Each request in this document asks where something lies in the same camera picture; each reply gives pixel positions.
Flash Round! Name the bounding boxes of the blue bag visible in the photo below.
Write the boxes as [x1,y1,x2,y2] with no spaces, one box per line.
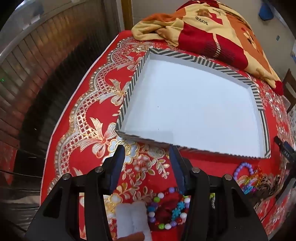
[258,3,274,20]

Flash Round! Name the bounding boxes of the wooden slat shutter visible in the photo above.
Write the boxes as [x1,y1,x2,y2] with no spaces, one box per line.
[0,5,121,149]

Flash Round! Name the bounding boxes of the leopard print scrunchie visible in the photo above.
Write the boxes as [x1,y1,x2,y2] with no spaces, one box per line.
[254,174,281,202]

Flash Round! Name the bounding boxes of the white fluffy hair tie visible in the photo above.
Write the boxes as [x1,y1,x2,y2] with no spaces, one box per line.
[115,201,153,241]

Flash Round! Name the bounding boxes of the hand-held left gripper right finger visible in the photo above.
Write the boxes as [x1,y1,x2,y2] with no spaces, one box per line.
[169,146,269,241]

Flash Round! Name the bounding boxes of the striped cardboard box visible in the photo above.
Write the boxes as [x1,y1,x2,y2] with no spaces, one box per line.
[115,47,271,160]

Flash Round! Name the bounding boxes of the multicolour bead bracelet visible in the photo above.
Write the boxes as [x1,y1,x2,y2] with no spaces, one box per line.
[147,187,191,230]

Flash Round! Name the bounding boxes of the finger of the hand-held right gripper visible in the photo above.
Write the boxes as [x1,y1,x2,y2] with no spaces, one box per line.
[274,136,296,163]

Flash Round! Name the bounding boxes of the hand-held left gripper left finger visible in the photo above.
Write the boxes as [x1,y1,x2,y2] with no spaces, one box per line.
[24,145,126,241]

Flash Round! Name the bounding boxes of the wooden door frame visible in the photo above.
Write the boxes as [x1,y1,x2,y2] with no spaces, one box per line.
[121,0,133,30]

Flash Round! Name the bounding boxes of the purple bead bracelet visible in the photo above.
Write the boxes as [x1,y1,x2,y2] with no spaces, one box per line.
[233,162,255,183]

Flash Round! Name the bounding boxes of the turquoise bead bracelet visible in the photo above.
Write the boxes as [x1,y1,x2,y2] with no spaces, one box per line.
[171,201,190,220]

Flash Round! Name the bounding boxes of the printed blanket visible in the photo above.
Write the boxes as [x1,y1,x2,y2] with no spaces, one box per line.
[131,0,284,95]

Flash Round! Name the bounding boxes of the red floral bedspread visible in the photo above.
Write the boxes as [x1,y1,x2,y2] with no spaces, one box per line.
[40,30,296,241]

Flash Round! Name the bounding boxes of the rainbow bead bracelets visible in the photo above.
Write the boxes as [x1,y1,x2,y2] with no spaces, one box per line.
[242,167,264,195]

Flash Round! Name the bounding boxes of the dark wooden chair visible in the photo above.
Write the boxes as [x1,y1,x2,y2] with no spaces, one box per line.
[282,68,296,114]

